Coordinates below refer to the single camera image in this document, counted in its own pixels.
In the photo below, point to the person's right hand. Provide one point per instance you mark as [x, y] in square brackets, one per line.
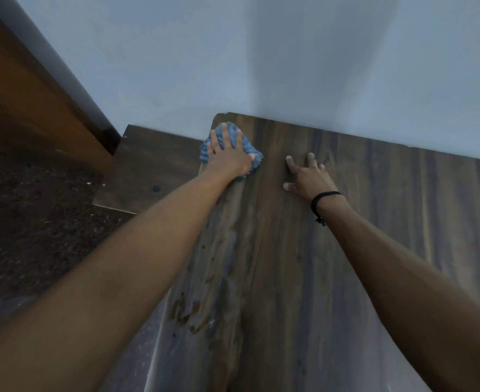
[311, 181]

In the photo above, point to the person's left hand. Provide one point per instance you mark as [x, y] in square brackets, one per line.
[227, 159]

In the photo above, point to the person's left thumb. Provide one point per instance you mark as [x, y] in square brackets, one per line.
[250, 158]

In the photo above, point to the person's right thumb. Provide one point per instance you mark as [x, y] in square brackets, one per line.
[289, 186]

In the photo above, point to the person's left middle finger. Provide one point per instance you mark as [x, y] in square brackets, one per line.
[226, 134]

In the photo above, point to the person's right middle finger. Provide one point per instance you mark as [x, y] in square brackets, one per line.
[311, 160]

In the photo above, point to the blue microfibre cleaning cloth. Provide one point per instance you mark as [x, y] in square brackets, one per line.
[244, 144]

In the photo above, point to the person's right forearm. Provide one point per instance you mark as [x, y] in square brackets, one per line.
[403, 289]

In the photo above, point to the person's left forearm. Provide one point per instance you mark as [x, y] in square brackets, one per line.
[113, 273]

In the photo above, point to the dark wooden low shelf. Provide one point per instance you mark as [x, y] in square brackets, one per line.
[150, 171]

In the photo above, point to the brown wooden door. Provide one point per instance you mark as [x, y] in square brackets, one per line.
[31, 89]

